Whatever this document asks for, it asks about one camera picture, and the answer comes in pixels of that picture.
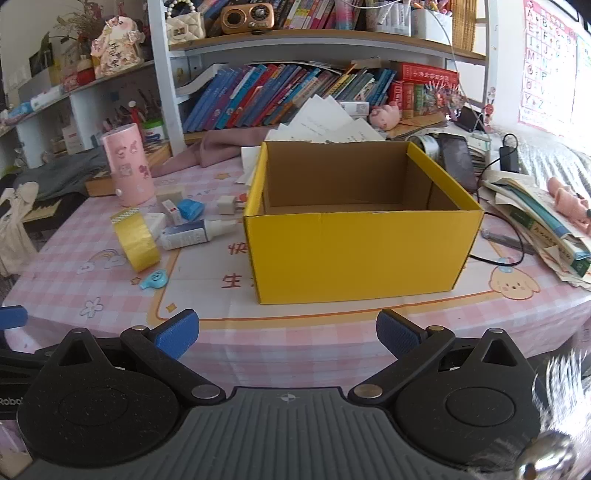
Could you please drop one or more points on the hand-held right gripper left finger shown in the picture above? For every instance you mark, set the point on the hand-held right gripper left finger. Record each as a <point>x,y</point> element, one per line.
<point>178,334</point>

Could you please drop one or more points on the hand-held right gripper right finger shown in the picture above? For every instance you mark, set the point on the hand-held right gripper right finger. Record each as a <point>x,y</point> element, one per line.
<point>397,330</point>

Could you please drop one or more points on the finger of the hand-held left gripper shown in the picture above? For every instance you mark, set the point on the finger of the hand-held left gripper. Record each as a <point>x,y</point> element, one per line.
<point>11,316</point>
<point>18,359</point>

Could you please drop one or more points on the small light blue correction tape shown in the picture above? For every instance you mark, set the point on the small light blue correction tape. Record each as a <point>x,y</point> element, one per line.
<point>154,279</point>

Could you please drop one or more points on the yellow cardboard box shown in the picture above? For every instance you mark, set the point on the yellow cardboard box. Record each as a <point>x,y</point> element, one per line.
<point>360,254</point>

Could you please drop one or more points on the yellow packing tape roll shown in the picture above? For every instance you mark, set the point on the yellow packing tape roll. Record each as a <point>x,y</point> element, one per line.
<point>138,249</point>

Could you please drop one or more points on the pink checked cloth desktop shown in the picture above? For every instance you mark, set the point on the pink checked cloth desktop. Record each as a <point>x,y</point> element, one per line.
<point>207,286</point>

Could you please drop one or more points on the white cloth bag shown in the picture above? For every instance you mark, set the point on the white cloth bag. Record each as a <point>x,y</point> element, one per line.
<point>14,230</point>

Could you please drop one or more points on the white eraser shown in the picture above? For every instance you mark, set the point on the white eraser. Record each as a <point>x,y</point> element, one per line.
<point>156,225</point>

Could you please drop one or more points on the small white and red box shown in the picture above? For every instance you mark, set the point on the small white and red box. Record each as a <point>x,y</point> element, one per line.
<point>171,212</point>

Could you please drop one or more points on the silver pen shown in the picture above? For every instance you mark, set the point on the silver pen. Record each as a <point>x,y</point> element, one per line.
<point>503,238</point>

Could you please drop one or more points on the beige eraser block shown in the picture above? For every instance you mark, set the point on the beige eraser block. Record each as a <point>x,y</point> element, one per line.
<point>171,194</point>

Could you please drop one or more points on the grey cloth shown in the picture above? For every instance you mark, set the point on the grey cloth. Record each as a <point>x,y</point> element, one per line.
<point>60,175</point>

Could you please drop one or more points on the pile of workbooks and papers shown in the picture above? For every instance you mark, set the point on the pile of workbooks and papers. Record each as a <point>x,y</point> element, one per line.
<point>535,217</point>

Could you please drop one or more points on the black phone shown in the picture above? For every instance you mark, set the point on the black phone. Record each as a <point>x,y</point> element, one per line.
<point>457,161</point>

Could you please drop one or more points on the pink printed cylindrical cup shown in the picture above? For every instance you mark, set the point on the pink printed cylindrical cup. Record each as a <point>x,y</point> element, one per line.
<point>127,161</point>

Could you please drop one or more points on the silver tape roll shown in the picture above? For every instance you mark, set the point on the silver tape roll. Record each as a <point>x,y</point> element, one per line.
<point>429,145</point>

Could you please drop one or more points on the pink cloth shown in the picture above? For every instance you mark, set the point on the pink cloth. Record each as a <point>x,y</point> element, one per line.
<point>217,145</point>

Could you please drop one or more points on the silver bell with white fur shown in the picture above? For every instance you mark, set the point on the silver bell with white fur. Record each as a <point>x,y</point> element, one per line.
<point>549,457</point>

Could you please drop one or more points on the jar with green lid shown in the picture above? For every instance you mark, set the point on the jar with green lid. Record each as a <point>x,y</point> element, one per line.
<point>153,131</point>

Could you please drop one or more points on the black power adapter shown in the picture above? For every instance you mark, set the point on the black power adapter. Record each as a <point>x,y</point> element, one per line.
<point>509,159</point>

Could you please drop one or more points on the pink pig toy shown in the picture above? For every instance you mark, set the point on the pink pig toy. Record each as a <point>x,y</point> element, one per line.
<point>385,116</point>

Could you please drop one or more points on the pink toy figure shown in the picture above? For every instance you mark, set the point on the pink toy figure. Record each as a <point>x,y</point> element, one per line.
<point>568,201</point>

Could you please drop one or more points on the pile of white paper sheets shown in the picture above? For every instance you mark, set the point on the pile of white paper sheets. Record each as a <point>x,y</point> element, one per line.
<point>323,122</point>

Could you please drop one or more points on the grey quilted sofa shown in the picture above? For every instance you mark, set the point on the grey quilted sofa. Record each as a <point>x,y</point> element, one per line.
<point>549,157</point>

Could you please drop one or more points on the white bookshelf with wooden boards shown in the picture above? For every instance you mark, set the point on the white bookshelf with wooden boards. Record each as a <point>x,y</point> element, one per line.
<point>164,92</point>

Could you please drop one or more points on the thick red reference books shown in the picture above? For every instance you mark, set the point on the thick red reference books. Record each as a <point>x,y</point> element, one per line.
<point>425,76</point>

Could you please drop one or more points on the row of blue children's books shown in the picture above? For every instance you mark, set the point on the row of blue children's books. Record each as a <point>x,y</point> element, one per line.
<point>258,92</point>

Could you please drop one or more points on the pink doll figurine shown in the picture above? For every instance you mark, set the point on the pink doll figurine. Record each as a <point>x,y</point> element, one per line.
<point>115,50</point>

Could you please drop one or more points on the white pen holder box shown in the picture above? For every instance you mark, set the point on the white pen holder box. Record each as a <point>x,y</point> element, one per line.
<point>431,27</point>

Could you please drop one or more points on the cream quilted purse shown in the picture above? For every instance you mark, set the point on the cream quilted purse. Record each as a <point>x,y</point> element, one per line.
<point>184,27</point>

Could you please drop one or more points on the clear marker holder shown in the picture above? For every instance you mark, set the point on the clear marker holder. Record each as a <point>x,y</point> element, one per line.
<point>390,18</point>

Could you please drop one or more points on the woven brown basket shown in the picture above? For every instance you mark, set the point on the woven brown basket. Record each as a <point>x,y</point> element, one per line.
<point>464,25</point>

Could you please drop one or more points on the pastel gradient bottle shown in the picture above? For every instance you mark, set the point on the pastel gradient bottle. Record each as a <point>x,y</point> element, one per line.
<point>349,14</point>

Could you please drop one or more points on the brown retro radio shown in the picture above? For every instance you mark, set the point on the brown retro radio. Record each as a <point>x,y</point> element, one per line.
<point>247,18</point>

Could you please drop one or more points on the pink alphabet wall poster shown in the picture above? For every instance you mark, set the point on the pink alphabet wall poster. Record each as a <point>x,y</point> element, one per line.
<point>545,69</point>

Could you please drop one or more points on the colourful wall chart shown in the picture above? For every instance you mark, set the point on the colourful wall chart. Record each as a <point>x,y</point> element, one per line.
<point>584,78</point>

